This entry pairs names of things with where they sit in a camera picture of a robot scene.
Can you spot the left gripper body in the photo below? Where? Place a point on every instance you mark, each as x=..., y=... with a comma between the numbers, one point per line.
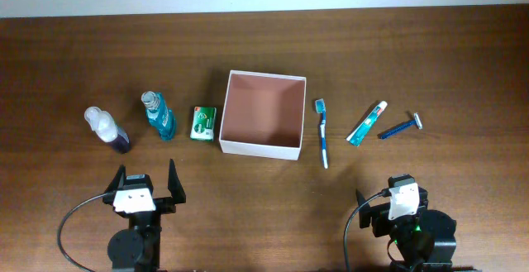
x=154, y=221

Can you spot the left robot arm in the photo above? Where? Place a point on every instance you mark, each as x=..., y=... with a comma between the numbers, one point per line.
x=137, y=248

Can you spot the green soap box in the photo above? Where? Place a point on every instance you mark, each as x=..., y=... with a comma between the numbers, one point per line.
x=203, y=125

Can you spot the purple bottle with white cap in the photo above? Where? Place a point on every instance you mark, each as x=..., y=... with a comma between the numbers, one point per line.
x=102, y=123

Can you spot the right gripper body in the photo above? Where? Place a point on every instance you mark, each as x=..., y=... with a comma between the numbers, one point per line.
x=383, y=224

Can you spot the white open cardboard box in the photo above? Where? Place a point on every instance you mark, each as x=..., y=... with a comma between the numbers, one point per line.
x=263, y=115

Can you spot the teal toothpaste tube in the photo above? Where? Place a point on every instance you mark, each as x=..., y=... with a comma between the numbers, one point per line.
x=358, y=134

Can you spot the blue and white toothbrush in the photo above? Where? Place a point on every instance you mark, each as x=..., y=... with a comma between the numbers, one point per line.
x=321, y=109

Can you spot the teal mouthwash bottle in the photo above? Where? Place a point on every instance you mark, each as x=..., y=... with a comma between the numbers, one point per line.
x=159, y=115

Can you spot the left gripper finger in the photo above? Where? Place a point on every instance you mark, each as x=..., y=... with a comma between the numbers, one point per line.
x=174, y=185
x=117, y=181

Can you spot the blue disposable razor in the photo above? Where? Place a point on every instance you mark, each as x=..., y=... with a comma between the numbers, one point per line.
x=415, y=121

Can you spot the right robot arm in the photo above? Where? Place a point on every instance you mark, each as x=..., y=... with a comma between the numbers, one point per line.
x=425, y=238

